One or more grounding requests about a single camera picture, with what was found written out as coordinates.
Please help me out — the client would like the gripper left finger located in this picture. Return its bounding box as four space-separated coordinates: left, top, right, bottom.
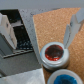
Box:
0 12 18 57

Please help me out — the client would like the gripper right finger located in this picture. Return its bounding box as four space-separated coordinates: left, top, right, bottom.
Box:
62 7 84 51

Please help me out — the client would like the blue button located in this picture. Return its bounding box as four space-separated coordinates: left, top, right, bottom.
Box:
47 68 83 84

